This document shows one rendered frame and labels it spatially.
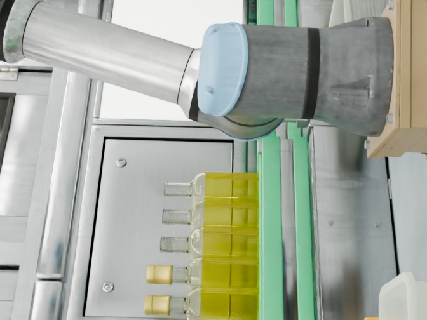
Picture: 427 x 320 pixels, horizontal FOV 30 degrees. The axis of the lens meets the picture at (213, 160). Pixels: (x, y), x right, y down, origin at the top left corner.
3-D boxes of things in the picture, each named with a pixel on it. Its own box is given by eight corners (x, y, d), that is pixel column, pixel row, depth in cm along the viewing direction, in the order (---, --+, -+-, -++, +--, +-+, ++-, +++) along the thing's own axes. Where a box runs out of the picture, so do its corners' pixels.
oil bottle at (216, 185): (300, 187, 154) (190, 184, 155) (304, 172, 150) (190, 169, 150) (302, 213, 151) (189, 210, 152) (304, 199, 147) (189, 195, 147)
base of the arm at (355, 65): (392, -7, 97) (310, -11, 97) (395, 106, 91) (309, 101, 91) (368, 53, 111) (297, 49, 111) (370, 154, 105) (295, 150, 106)
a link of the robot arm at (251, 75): (306, 109, 94) (192, 103, 95) (295, 131, 108) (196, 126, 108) (310, 12, 96) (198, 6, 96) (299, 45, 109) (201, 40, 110)
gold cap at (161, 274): (173, 267, 144) (148, 266, 144) (171, 262, 141) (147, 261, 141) (171, 286, 143) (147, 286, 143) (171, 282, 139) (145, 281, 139)
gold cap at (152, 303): (169, 310, 136) (143, 310, 136) (169, 319, 139) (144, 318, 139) (170, 291, 138) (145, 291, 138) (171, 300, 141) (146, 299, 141)
